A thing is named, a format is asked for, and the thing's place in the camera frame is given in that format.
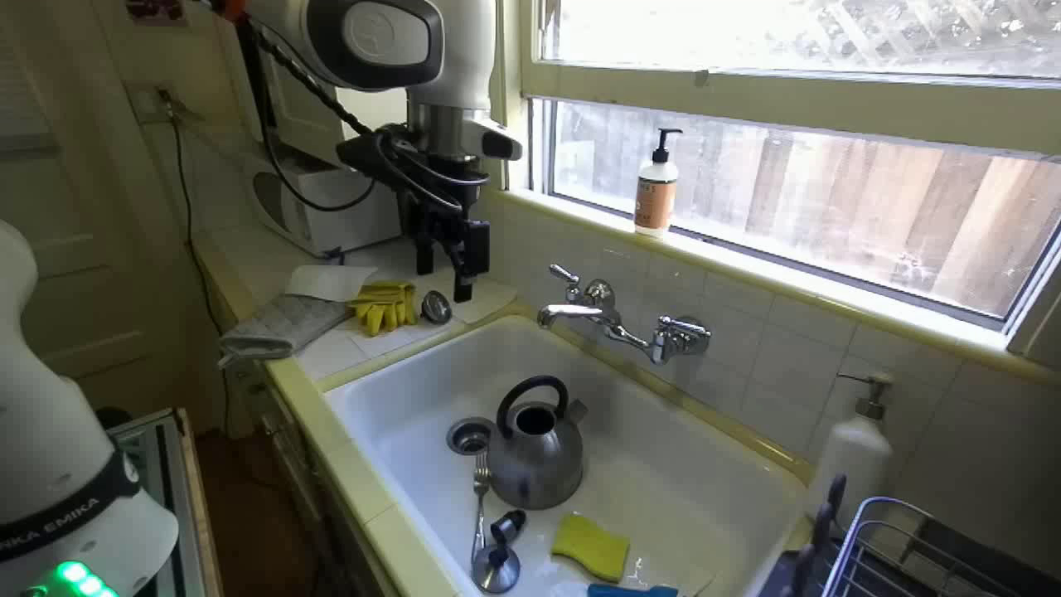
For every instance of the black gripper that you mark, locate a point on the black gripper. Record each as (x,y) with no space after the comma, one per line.
(451,200)

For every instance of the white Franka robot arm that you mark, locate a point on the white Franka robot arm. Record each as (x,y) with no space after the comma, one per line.
(46,442)

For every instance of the metal sink strainer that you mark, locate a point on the metal sink strainer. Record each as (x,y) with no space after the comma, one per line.
(437,306)

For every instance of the yellow rubber glove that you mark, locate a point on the yellow rubber glove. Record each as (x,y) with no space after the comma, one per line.
(387,306)

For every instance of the white paper towel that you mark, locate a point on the white paper towel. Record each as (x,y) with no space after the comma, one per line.
(332,284)

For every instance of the white countertop appliance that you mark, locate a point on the white countertop appliance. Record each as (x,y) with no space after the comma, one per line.
(332,219)

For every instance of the gray dish cloth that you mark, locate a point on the gray dish cloth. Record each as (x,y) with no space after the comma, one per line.
(285,326)

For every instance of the metal sink drain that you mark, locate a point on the metal sink drain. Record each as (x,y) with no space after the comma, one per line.
(470,435)

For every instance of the amber pump soap bottle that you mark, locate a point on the amber pump soap bottle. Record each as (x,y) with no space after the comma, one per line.
(654,200)

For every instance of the small dark metal cup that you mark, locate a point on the small dark metal cup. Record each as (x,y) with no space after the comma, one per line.
(508,525)

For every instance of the white kitchen sink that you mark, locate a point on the white kitchen sink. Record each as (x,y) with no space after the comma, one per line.
(664,475)

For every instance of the yellow sponge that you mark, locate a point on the yellow sponge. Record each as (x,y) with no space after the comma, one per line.
(591,546)

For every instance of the blue dish brush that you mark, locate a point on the blue dish brush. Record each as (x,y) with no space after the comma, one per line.
(632,590)

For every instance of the white panel door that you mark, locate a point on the white panel door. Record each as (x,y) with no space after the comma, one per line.
(68,219)

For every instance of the white pump bottle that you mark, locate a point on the white pump bottle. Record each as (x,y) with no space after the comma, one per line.
(850,464)

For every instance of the chrome wall faucet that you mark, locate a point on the chrome wall faucet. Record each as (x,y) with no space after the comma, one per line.
(667,337)

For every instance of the wall power outlet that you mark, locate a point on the wall power outlet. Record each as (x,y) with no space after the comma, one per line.
(154,100)

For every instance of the cream window frame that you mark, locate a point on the cream window frame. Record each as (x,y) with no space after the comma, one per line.
(774,100)

